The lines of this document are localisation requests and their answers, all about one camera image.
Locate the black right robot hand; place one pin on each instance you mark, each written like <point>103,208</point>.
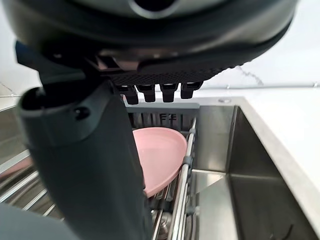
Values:
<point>85,155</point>

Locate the metal sink drying rack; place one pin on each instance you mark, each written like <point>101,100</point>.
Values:
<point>182,180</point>

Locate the metal sink drain strainer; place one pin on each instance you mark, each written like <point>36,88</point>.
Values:
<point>167,226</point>

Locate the stainless steel sink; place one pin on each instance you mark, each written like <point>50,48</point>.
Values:
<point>240,175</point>

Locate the pink plate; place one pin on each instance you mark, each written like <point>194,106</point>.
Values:
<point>160,160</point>

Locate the grey rounded object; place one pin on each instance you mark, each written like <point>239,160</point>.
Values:
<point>27,222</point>

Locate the grey plastic rack basket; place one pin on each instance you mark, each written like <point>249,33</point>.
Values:
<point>165,115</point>

